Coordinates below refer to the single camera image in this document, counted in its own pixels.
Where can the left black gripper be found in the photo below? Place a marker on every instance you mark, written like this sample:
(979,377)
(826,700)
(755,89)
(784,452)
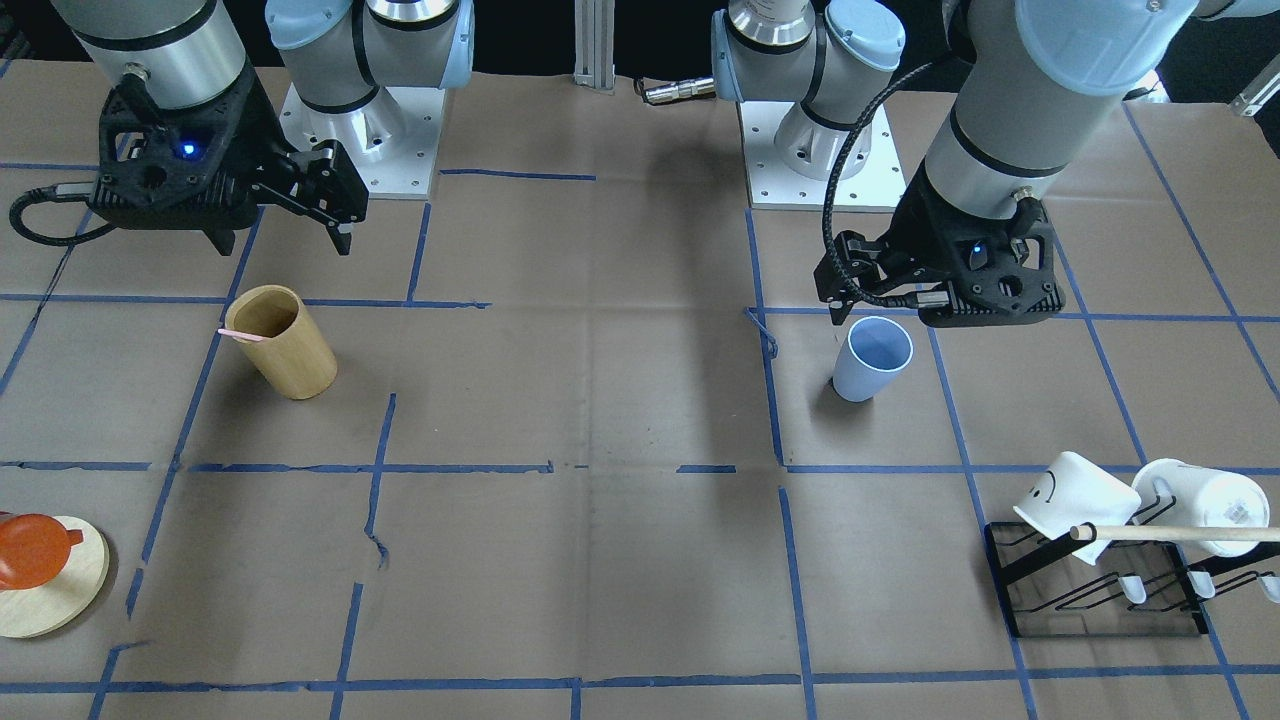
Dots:
(918,228)

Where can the light blue plastic cup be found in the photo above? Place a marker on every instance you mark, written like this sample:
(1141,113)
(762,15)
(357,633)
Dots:
(875,351)

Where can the orange mug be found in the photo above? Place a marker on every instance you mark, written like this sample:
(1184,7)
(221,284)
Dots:
(34,549)

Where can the white smiley face mug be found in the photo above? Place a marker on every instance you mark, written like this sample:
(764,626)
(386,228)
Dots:
(1073,491)

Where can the bamboo cylinder holder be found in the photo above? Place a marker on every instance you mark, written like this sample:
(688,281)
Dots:
(292,353)

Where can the wooden mug tree stand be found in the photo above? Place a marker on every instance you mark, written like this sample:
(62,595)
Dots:
(27,613)

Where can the pink chopstick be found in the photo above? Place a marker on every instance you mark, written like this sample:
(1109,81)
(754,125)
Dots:
(241,336)

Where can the white plain mug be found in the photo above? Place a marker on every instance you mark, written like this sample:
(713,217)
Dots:
(1205,505)

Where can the metal connector plug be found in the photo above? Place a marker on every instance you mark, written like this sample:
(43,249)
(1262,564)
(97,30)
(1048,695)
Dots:
(670,93)

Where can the aluminium frame post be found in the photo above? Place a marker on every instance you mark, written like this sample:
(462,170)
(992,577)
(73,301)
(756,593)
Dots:
(593,28)

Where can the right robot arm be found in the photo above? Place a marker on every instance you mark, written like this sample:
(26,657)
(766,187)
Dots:
(337,52)

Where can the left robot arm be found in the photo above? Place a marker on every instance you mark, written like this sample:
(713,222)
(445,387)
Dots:
(1043,75)

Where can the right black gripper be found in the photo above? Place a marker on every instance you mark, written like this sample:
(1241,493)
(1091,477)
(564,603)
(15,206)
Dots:
(262,128)

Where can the black wire mug rack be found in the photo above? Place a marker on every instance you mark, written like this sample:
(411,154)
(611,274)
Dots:
(1141,586)

